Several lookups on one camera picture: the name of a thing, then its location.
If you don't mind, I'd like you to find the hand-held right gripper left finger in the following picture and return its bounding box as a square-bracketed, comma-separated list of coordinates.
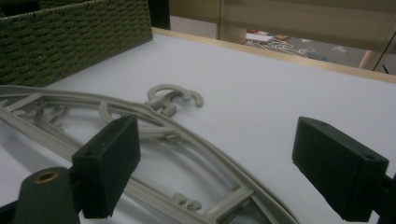
[71, 115, 141, 219]

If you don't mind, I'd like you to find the grey plastic clothes hanger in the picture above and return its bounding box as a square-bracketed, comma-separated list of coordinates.
[0, 83, 302, 224]
[0, 88, 302, 224]
[0, 90, 295, 224]

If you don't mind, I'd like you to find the white table cover sheet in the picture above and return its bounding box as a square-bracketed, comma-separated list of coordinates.
[0, 31, 396, 224]

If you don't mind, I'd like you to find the pile of white hangers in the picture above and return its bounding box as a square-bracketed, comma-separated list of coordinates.
[247, 37, 304, 57]

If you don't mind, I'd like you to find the green woven basket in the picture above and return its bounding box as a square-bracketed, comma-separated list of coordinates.
[0, 0, 154, 89]

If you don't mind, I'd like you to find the white paper sheet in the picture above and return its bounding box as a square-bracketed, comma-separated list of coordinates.
[245, 32, 276, 43]

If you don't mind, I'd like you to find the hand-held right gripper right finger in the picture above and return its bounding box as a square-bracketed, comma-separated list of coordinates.
[291, 116, 390, 223]

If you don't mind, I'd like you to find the black metal stand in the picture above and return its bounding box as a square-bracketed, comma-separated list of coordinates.
[373, 29, 396, 75]

